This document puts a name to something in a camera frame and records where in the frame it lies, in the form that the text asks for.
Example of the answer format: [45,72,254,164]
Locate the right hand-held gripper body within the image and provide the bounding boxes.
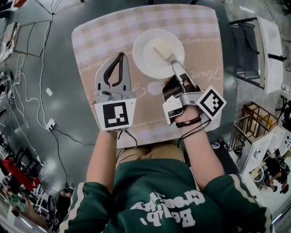
[162,74,227,126]

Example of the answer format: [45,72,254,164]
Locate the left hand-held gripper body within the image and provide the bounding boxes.
[94,89,137,132]

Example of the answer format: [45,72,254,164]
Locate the white plate of food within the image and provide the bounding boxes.
[132,30,185,80]

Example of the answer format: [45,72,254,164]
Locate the pale yellow food piece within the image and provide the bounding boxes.
[145,38,175,62]

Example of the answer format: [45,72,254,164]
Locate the person's right forearm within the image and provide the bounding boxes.
[174,109,226,192]

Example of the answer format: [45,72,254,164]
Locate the person's left forearm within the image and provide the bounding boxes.
[85,130,121,194]

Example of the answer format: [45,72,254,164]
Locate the person's right hand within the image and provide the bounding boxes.
[181,77,197,93]

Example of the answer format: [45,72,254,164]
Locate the checked cloth table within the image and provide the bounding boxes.
[71,5,225,150]

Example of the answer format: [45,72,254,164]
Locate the khaki shorts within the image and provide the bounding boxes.
[116,140,186,165]

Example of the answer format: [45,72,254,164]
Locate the black stool seat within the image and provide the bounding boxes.
[210,139,240,176]

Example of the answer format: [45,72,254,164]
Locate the white cabinet box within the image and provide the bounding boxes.
[240,126,291,194]

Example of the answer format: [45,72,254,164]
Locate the white power strip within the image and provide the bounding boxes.
[46,118,56,132]

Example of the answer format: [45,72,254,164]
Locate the white metal cart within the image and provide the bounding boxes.
[229,16,288,95]

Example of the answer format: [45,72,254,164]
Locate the tripod legs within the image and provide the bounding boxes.
[34,0,87,15]

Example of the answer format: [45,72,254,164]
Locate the green printed sweatshirt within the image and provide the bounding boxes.
[58,158,274,233]

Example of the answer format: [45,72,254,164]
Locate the black office chair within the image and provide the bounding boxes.
[46,195,58,229]

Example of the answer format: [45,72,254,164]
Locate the black beaded bracelet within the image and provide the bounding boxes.
[175,115,203,129]

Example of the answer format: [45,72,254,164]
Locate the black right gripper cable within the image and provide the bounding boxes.
[176,119,212,147]

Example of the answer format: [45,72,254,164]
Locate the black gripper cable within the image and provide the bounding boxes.
[115,129,138,163]
[176,119,212,147]

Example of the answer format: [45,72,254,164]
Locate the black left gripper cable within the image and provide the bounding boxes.
[115,129,138,163]

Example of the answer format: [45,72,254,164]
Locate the black floor cable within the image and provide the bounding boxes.
[51,127,96,189]

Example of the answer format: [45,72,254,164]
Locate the wooden frame rack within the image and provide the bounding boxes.
[240,102,280,137]

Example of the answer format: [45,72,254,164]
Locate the white floor cable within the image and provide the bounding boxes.
[8,21,53,128]

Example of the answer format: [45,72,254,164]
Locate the thin black metal frame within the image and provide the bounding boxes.
[13,20,51,57]

